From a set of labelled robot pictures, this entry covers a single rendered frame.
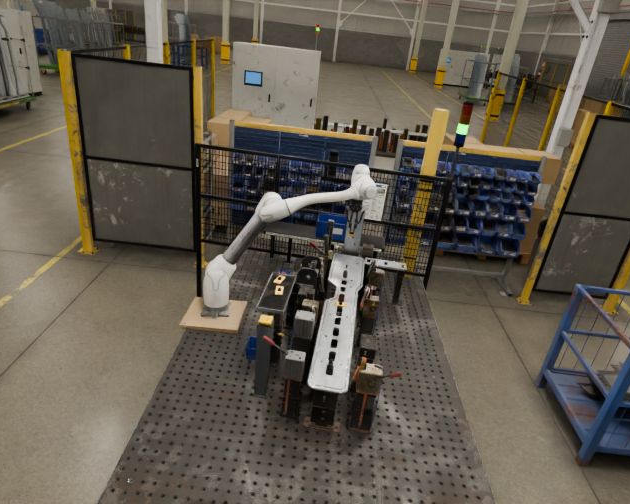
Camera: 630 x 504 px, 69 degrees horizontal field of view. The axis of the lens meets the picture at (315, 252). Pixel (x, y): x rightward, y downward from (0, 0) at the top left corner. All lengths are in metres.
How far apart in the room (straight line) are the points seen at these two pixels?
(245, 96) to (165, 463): 7.88
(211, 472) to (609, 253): 4.49
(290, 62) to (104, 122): 4.98
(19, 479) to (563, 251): 4.86
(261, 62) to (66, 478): 7.62
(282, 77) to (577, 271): 6.14
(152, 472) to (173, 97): 3.31
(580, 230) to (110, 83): 4.71
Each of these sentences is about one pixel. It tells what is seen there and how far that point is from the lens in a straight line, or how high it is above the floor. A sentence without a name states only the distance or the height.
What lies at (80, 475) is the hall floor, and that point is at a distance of 3.20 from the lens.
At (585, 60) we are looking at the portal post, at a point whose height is 2.39.
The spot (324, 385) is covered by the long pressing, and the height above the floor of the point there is 1.00.
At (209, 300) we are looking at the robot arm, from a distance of 2.96.
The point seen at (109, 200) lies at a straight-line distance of 5.14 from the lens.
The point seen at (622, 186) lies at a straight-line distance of 5.28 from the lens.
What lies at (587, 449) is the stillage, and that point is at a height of 0.16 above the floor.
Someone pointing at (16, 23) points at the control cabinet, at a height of 1.72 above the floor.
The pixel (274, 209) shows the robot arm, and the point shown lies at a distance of 2.78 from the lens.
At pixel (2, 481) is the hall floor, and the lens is 3.32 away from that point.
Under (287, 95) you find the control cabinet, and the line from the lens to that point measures 9.24.
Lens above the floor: 2.42
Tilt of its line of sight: 26 degrees down
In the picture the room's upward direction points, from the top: 7 degrees clockwise
